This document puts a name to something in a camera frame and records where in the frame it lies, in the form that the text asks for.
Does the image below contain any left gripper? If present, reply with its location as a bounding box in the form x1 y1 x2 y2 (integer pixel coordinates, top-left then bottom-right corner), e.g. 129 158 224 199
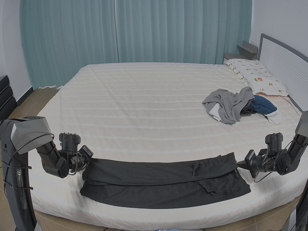
71 154 90 171

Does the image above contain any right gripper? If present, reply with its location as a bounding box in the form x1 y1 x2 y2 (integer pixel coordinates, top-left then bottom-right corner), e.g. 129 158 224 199
247 154 277 179

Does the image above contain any black T-shirt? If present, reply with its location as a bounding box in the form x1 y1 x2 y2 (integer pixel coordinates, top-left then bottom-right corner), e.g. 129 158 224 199
79 152 252 207

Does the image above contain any pile of clothes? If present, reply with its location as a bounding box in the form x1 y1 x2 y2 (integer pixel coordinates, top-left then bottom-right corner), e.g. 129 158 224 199
202 86 282 124

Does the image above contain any bed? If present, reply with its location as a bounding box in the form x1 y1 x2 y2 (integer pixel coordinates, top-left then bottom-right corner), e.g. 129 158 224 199
23 33 308 231

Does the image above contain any white printed pillow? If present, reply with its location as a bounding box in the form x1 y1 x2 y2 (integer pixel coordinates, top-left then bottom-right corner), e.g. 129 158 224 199
223 58 290 97

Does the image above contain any black chest of drawers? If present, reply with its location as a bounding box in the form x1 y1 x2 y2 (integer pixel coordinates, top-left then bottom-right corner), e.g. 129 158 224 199
0 76 19 121

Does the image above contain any grey bedside table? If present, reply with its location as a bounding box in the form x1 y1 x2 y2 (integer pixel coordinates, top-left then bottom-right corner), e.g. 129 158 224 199
223 41 258 61

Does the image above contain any blue-green curtain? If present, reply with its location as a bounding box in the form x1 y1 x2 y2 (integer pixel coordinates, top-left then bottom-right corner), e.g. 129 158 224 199
20 0 118 90
115 0 253 64

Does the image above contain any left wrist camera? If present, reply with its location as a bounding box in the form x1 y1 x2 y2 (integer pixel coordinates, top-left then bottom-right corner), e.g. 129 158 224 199
81 145 94 158

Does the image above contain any black cable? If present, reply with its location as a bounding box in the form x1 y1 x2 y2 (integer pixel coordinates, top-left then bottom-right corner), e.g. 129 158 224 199
253 171 273 183

